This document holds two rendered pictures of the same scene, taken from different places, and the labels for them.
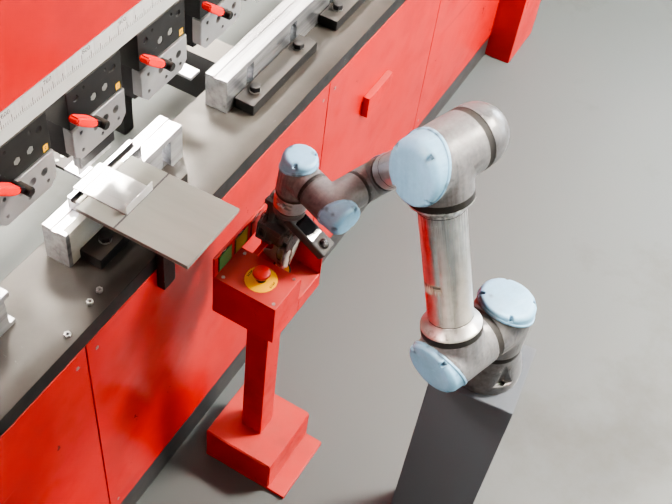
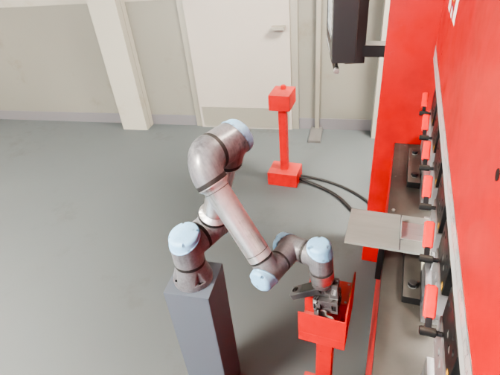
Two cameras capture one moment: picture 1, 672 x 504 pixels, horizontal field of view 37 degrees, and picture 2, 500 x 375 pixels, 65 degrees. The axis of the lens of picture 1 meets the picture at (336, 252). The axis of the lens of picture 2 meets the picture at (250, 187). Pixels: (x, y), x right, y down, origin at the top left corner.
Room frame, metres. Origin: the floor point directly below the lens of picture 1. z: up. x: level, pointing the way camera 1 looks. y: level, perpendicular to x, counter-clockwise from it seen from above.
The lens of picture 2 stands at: (2.29, -0.10, 1.91)
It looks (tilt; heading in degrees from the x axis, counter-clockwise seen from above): 35 degrees down; 180
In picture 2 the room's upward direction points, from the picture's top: 6 degrees counter-clockwise
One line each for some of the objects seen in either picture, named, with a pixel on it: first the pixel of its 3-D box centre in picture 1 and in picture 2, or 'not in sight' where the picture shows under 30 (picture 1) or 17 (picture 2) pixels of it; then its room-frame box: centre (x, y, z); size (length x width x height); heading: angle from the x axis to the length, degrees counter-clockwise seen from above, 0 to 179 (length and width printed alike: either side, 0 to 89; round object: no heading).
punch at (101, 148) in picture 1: (93, 142); not in sight; (1.37, 0.49, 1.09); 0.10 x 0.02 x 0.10; 157
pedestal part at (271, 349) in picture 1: (261, 364); (324, 362); (1.40, 0.14, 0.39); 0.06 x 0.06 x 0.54; 66
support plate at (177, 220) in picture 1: (158, 210); (388, 231); (1.31, 0.36, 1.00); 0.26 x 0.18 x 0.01; 67
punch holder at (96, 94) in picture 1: (79, 98); (449, 174); (1.34, 0.50, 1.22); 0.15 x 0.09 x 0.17; 157
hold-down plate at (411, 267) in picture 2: (136, 214); (411, 265); (1.38, 0.43, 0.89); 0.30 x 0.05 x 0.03; 157
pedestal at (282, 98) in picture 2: not in sight; (283, 136); (-0.53, 0.23, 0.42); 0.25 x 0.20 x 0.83; 67
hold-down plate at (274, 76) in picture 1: (277, 73); not in sight; (1.90, 0.21, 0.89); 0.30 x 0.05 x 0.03; 157
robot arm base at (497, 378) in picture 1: (489, 350); (191, 268); (1.22, -0.34, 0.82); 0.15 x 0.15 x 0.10
